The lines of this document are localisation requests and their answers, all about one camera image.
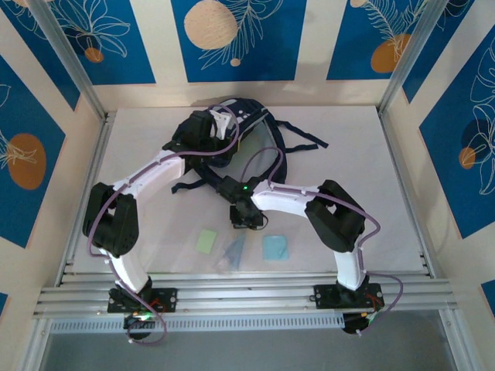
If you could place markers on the navy blue backpack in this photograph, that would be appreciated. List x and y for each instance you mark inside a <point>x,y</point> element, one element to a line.
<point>257,135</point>

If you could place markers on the green sticky note pad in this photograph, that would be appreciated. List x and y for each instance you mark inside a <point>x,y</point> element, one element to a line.
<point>207,242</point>

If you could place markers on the clear bag of blue pens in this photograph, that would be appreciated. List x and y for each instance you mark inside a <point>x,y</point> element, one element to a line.
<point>232,251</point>

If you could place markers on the blue sticky note pad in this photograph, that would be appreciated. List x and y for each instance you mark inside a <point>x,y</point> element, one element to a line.
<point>275,248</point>

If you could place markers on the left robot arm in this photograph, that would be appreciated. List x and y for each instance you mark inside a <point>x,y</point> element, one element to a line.
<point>112,220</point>

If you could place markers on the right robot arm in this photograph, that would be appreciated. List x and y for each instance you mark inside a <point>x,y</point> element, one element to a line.
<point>336,220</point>

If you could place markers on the black connector box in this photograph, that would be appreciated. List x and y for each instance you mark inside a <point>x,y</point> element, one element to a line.
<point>135,322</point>
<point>354,324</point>

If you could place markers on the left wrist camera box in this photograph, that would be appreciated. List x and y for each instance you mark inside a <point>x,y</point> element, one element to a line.
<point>221,125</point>

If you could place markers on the aluminium table side rail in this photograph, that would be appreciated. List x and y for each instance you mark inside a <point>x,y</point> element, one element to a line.
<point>388,135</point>
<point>98,154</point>

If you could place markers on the aluminium mounting rail frame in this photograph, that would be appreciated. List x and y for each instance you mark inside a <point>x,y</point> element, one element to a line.
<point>247,293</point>

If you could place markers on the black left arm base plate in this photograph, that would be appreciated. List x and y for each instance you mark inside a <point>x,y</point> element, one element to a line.
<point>166,299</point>

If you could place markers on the aluminium frame post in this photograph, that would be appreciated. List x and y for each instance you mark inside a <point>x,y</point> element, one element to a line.
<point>74,65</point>
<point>409,58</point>

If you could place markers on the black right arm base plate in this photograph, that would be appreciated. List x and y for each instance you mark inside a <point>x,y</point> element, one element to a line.
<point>325,295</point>

